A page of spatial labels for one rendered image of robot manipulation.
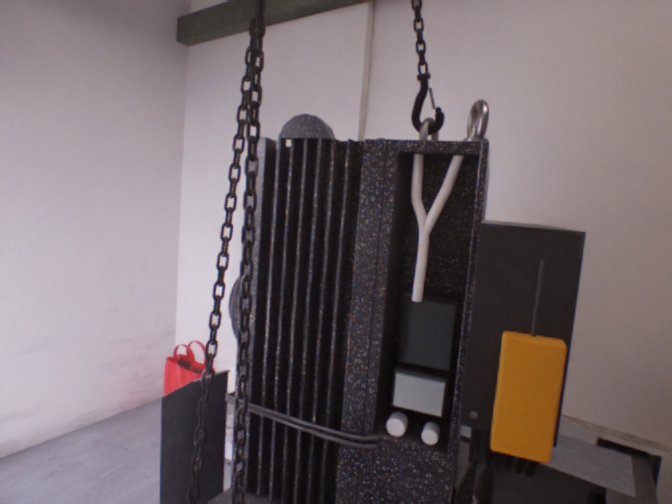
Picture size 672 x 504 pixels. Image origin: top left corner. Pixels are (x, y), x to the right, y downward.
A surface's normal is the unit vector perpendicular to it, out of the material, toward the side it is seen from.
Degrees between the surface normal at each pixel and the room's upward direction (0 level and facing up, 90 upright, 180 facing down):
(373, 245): 90
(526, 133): 90
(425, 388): 90
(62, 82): 90
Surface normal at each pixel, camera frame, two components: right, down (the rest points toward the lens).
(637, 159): -0.54, 0.03
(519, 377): -0.34, 0.05
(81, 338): 0.84, 0.11
